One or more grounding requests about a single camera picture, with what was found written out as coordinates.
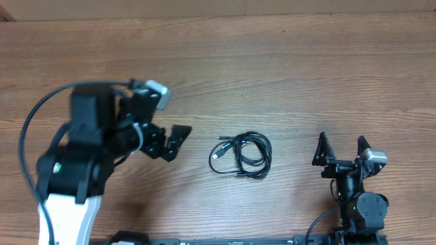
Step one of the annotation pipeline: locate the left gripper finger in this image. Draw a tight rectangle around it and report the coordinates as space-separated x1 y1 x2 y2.
161 141 180 162
170 125 192 145

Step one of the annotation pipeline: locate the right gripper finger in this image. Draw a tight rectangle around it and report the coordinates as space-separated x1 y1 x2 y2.
357 135 371 159
312 131 335 166

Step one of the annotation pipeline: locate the black usb cable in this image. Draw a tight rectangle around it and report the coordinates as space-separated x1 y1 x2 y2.
208 131 273 180

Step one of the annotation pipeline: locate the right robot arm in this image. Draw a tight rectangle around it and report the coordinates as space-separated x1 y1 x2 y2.
312 132 389 234

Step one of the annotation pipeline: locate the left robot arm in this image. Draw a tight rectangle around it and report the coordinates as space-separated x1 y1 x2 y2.
36 80 191 244

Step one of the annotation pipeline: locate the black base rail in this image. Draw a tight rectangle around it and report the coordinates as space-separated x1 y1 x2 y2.
90 230 389 245

